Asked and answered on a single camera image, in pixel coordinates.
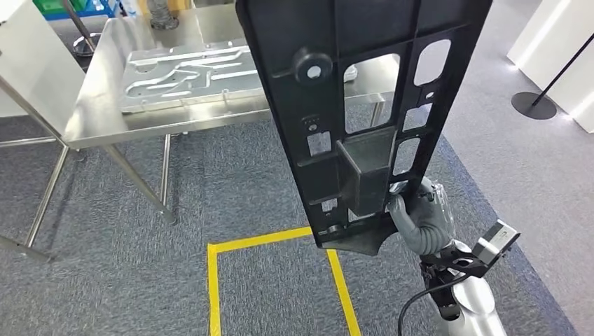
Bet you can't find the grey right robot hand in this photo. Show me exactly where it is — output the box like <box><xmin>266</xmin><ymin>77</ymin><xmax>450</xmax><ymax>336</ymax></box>
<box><xmin>387</xmin><ymin>176</ymin><xmax>455</xmax><ymax>239</ymax></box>

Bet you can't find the black plastic car part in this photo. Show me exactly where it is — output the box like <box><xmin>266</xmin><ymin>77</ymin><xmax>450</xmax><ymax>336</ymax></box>
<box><xmin>235</xmin><ymin>0</ymin><xmax>494</xmax><ymax>257</ymax></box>

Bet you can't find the stainless steel workbench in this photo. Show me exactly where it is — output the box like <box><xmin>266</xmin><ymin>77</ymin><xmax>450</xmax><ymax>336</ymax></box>
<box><xmin>0</xmin><ymin>4</ymin><xmax>401</xmax><ymax>264</ymax></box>

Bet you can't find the yellow floor tape square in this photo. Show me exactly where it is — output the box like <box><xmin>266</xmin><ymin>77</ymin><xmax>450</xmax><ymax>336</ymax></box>
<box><xmin>207</xmin><ymin>225</ymin><xmax>363</xmax><ymax>336</ymax></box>

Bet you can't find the stamped silver metal plate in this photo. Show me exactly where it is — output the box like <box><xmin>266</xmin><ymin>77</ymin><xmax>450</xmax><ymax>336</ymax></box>
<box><xmin>118</xmin><ymin>38</ymin><xmax>271</xmax><ymax>115</ymax></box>

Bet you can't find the blue plastic crate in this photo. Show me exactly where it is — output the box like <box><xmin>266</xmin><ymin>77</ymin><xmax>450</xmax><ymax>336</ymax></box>
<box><xmin>43</xmin><ymin>0</ymin><xmax>118</xmax><ymax>22</ymax></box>

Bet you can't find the green plastic crate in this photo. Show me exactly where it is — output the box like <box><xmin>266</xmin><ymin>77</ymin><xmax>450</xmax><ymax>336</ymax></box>
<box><xmin>32</xmin><ymin>0</ymin><xmax>90</xmax><ymax>14</ymax></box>

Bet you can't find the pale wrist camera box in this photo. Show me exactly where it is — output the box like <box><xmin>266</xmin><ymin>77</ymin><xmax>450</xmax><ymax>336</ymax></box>
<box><xmin>420</xmin><ymin>219</ymin><xmax>522</xmax><ymax>279</ymax></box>

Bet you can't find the black camera cable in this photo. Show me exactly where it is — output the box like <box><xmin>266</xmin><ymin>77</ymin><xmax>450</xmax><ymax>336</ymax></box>
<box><xmin>396</xmin><ymin>273</ymin><xmax>467</xmax><ymax>336</ymax></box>

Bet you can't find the black stanchion post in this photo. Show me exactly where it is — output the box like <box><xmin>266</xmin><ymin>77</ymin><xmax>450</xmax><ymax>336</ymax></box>
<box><xmin>511</xmin><ymin>31</ymin><xmax>594</xmax><ymax>122</ymax></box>
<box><xmin>61</xmin><ymin>0</ymin><xmax>102</xmax><ymax>58</ymax></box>

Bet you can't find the grey ribbed hose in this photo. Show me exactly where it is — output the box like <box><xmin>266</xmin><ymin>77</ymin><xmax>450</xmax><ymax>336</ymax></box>
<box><xmin>146</xmin><ymin>0</ymin><xmax>181</xmax><ymax>30</ymax></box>

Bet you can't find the steel frame table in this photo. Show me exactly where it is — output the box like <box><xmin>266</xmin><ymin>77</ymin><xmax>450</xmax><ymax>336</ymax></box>
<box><xmin>0</xmin><ymin>73</ymin><xmax>68</xmax><ymax>151</ymax></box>

